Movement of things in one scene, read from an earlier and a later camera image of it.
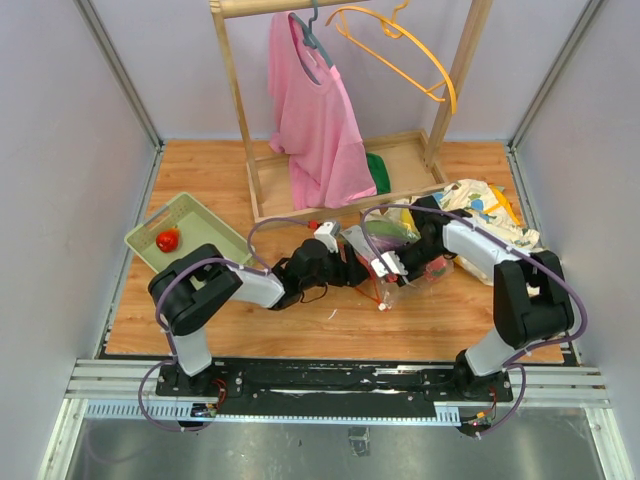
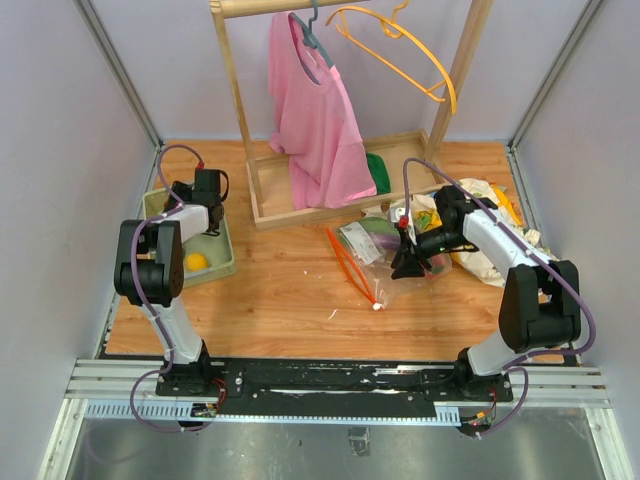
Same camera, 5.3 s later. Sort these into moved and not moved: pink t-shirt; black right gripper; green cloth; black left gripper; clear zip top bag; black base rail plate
Moved: black left gripper; clear zip top bag
Not moved: pink t-shirt; black base rail plate; green cloth; black right gripper
